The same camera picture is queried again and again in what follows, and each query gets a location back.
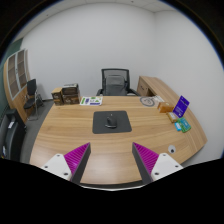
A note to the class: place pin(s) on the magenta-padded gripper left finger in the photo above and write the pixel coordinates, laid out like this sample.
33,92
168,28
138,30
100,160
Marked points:
76,159

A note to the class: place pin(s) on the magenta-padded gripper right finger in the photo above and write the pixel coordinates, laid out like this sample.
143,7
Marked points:
147,159

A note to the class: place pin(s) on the black computer mouse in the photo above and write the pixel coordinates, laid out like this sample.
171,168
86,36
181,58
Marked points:
111,121

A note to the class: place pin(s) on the dark grey mouse pad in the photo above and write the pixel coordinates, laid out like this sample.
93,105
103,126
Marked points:
100,125

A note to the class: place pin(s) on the blue packet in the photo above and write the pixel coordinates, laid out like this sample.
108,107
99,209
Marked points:
177,126

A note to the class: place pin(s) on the pale yellow small box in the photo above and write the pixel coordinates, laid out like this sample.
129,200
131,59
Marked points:
171,117

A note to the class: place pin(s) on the green packet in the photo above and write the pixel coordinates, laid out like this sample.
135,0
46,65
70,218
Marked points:
185,125

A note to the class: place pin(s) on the orange-brown small box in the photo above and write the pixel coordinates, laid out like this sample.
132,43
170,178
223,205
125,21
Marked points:
165,107

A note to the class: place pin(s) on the white printed sheet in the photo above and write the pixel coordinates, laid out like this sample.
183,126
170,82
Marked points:
91,100

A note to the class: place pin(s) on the purple sign card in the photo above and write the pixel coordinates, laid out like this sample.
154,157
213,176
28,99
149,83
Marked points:
181,106

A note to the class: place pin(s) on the large dark brown box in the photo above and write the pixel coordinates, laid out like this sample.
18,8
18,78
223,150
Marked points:
70,94

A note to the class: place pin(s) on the small brown cardboard box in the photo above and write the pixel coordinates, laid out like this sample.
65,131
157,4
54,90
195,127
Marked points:
57,96

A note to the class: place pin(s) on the black leather office chair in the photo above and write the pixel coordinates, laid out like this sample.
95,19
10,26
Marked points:
11,136

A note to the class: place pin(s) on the wooden side desk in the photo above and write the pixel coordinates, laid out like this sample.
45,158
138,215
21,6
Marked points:
155,86

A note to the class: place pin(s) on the grey backpack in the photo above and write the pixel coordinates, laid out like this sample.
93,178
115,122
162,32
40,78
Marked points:
116,85

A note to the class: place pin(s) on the black visitor chair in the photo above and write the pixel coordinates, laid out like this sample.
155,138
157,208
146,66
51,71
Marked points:
31,88

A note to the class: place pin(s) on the black mesh office chair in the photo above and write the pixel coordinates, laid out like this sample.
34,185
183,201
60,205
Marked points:
115,71

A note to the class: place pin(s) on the wooden shelf unit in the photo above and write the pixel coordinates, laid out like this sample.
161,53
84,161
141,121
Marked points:
15,80

